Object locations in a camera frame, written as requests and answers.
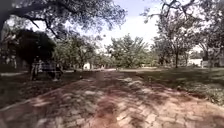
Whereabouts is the red brick path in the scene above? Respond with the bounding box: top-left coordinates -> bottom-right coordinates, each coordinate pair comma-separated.
0,69 -> 224,128

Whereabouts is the shaded grass ground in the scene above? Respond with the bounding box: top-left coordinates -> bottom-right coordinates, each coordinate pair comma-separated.
0,70 -> 98,109

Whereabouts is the row of trees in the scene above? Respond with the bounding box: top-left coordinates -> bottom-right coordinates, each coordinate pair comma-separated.
54,0 -> 224,70

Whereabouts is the large overhanging tree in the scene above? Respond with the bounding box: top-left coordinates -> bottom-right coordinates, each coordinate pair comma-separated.
0,0 -> 128,44

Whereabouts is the grass lawn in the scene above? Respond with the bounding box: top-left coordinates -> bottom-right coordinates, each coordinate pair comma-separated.
118,67 -> 224,107

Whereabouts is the small white building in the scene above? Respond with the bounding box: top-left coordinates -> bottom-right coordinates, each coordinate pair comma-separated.
83,62 -> 92,71

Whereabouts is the dark round bush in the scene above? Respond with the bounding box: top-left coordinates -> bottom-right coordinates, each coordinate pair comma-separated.
13,29 -> 57,69

